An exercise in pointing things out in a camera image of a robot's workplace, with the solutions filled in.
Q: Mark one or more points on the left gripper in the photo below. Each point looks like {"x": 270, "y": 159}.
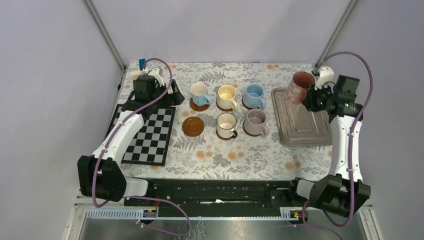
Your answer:
{"x": 172, "y": 99}

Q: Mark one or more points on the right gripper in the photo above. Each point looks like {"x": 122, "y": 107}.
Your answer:
{"x": 308, "y": 103}

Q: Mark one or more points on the light blue faceted mug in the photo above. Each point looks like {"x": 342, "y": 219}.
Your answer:
{"x": 199, "y": 94}

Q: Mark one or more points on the pink patterned mug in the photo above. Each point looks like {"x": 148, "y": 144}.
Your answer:
{"x": 297, "y": 90}

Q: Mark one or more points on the metal tray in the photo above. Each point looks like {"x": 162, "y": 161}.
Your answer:
{"x": 298, "y": 127}

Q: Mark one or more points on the cream yellow mug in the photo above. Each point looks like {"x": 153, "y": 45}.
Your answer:
{"x": 226, "y": 98}

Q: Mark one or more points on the white mug black rim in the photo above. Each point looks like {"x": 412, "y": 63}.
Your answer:
{"x": 226, "y": 125}

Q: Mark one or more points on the lilac mug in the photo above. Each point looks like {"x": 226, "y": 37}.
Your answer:
{"x": 256, "y": 122}

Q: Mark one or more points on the dark walnut coaster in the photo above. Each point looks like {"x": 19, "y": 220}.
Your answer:
{"x": 223, "y": 138}

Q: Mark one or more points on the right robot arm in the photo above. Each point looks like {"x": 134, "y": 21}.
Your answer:
{"x": 342, "y": 191}

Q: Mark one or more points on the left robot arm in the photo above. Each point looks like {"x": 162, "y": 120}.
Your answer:
{"x": 100, "y": 176}

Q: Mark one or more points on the blue grey block toy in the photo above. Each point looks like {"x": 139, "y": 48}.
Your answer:
{"x": 140, "y": 71}

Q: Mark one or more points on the black white chessboard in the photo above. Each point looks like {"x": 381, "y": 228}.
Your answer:
{"x": 149, "y": 145}

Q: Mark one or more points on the floral tablecloth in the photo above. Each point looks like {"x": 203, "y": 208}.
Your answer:
{"x": 243, "y": 158}

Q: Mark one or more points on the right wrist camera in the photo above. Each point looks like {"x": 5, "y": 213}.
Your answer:
{"x": 324, "y": 76}

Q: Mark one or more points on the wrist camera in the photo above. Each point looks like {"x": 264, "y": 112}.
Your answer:
{"x": 324, "y": 76}
{"x": 157, "y": 73}

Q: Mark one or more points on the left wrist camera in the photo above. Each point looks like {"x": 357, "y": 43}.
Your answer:
{"x": 157, "y": 73}

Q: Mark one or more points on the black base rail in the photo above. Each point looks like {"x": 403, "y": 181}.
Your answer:
{"x": 219, "y": 198}

